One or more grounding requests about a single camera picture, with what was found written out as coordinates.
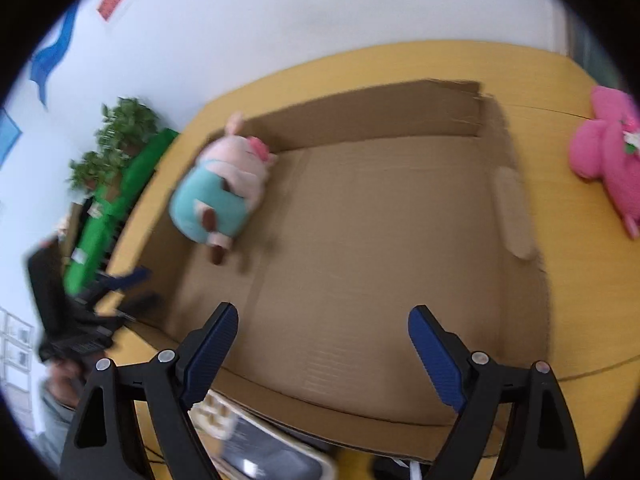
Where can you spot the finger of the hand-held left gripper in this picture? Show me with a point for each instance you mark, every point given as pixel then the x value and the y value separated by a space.
pixel 130 277
pixel 142 302

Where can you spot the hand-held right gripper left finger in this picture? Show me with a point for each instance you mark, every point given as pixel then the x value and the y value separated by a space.
pixel 210 355

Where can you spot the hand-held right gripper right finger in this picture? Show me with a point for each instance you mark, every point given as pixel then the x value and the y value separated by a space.
pixel 435 355

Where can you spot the white phone case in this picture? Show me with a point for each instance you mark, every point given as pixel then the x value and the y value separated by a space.
pixel 210 410

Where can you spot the cardboard box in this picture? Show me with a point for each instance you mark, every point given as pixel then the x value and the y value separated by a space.
pixel 375 260

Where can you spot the wooden desktop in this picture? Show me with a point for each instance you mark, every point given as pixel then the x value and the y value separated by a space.
pixel 545 80

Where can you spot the person's left hand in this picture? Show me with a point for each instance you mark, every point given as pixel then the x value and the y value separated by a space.
pixel 65 375

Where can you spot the teal and pink plush pig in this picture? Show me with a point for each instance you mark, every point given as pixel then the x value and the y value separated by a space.
pixel 200 205

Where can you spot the green potted plant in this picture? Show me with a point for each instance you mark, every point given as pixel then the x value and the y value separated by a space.
pixel 92 170
pixel 127 122

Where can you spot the pink plush toy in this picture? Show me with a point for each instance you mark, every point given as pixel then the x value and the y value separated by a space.
pixel 600 150

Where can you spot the white wall frames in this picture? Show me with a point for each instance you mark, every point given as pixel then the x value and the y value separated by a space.
pixel 15 345

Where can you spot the blue wall decoration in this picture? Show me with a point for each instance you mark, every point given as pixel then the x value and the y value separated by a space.
pixel 7 137
pixel 52 55

